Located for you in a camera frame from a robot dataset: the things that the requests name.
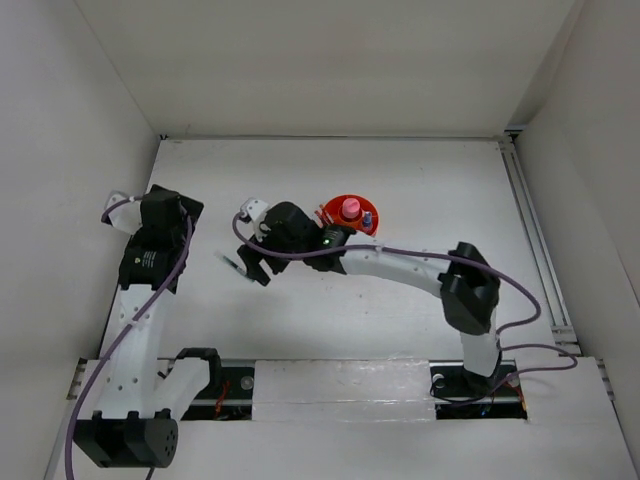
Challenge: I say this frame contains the pink capped glue bottle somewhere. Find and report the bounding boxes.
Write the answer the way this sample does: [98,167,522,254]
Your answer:
[341,197,361,221]

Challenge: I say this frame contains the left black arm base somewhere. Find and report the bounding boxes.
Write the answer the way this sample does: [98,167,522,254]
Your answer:
[156,348,255,421]

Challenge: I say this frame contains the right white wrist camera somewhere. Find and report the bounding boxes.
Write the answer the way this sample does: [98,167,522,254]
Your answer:
[239,197,270,242]

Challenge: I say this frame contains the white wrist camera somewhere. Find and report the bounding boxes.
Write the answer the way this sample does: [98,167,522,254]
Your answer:
[239,197,270,242]
[101,190,142,236]

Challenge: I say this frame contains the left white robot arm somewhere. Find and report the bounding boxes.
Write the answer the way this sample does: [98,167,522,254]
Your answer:
[66,185,223,469]

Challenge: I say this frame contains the orange capped red pen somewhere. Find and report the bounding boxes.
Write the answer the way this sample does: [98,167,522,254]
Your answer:
[318,206,335,226]

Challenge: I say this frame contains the green pen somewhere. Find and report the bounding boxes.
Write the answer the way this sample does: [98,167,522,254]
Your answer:
[215,250,248,278]

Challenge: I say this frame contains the clear blue spray bottle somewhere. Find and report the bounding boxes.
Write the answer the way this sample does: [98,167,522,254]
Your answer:
[361,211,373,232]

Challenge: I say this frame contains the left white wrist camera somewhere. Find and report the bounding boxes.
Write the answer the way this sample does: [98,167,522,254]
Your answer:
[101,190,142,236]

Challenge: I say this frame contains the orange round divided container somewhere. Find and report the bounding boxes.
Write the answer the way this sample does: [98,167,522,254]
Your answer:
[324,194,379,237]

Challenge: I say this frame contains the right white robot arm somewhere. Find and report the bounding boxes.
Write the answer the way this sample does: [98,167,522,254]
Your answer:
[234,198,502,394]

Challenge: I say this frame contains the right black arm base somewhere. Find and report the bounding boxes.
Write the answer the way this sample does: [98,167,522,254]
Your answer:
[429,362,528,420]

